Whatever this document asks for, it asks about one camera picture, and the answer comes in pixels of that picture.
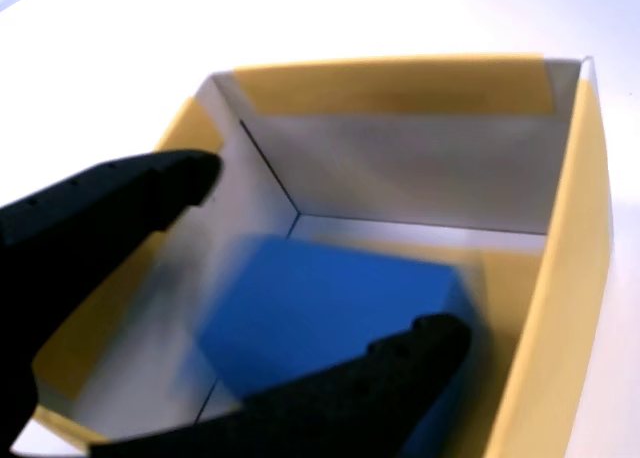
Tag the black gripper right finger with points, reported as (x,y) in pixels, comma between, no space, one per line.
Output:
(350,398)

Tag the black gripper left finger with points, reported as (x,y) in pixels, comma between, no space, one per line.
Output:
(100,213)

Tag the blue cube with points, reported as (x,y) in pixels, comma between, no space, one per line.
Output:
(310,303)

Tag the yellow paper box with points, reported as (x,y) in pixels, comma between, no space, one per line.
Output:
(575,278)

